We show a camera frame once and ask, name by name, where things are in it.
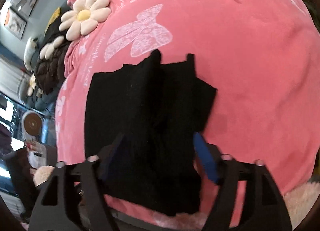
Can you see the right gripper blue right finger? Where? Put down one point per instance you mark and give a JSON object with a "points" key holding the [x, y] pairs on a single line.
{"points": [[206, 158]]}

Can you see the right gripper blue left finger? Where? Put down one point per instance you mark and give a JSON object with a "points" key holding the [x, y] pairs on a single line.
{"points": [[106, 155]]}

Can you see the black small garment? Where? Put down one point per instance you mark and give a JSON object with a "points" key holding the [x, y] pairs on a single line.
{"points": [[158, 108]]}

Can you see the cream fluffy sleeve left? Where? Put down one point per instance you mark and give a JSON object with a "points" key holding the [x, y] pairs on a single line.
{"points": [[42, 174]]}

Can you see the cream fluffy sleeve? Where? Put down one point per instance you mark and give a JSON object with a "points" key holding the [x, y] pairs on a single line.
{"points": [[300, 200], [42, 174]]}

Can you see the round fan device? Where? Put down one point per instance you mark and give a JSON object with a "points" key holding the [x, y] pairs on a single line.
{"points": [[31, 124]]}

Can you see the cream fluffy sleeve right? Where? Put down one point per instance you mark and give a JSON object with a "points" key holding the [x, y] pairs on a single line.
{"points": [[300, 200]]}

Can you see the brown knitted pillow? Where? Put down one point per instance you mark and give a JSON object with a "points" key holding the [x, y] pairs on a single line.
{"points": [[50, 73]]}

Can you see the pink butterfly bed blanket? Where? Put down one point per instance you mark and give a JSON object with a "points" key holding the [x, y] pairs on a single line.
{"points": [[261, 55]]}

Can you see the white daisy flower pillow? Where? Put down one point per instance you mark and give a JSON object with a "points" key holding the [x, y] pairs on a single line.
{"points": [[84, 17]]}

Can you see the framed wall picture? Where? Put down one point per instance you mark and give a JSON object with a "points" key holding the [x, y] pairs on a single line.
{"points": [[15, 23]]}

